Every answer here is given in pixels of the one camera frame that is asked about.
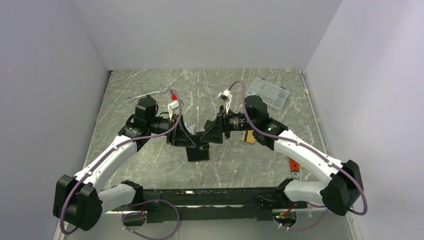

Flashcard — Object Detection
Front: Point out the purple cable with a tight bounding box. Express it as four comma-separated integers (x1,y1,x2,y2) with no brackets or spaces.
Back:
59,88,184,240
227,80,369,232

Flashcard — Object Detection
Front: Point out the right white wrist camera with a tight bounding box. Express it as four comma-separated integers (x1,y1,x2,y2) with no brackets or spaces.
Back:
217,89,233,114

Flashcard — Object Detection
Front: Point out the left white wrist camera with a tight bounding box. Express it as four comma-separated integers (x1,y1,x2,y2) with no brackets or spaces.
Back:
167,93,180,119

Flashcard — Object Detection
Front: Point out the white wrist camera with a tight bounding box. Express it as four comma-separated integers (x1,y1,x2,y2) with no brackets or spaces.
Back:
167,93,180,119
217,89,233,114

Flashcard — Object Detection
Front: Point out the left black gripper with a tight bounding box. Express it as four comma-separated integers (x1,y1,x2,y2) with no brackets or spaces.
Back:
148,114,197,148

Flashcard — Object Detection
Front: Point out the tan wooden block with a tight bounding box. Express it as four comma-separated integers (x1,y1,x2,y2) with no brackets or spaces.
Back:
240,130,256,144

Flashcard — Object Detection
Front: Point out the clear plastic organizer box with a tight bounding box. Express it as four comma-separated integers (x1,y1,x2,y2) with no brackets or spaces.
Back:
246,77,290,110

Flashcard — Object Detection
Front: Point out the black leather card holder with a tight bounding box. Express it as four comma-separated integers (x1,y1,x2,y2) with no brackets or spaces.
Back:
185,131,210,163

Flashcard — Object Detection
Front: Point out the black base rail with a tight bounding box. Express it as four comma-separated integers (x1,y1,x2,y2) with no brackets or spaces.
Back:
114,187,307,224

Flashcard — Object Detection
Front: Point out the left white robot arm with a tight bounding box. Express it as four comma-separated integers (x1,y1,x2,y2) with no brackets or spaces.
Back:
53,90,185,235

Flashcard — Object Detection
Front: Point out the silver open-end wrench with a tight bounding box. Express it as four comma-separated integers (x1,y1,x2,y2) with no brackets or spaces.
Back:
126,85,169,102

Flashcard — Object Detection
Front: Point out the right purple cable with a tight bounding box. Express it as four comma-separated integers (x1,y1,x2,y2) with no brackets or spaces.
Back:
227,80,369,232

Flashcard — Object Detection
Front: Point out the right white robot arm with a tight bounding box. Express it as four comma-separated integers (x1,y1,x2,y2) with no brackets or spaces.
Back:
200,93,368,216

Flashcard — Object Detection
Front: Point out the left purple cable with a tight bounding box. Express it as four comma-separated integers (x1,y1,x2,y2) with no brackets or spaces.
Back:
59,88,184,240

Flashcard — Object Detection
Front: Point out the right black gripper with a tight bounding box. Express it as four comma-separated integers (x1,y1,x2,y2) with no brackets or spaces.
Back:
200,105,257,144

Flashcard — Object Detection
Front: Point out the orange handled tool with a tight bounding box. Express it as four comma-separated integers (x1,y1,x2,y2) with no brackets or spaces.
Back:
289,158,300,179

